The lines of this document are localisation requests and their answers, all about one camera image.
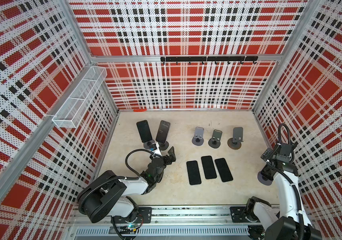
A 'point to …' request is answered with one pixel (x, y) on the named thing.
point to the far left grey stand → (147, 144)
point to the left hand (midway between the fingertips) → (168, 150)
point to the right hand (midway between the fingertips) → (278, 161)
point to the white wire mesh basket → (70, 113)
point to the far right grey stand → (235, 142)
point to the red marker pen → (139, 110)
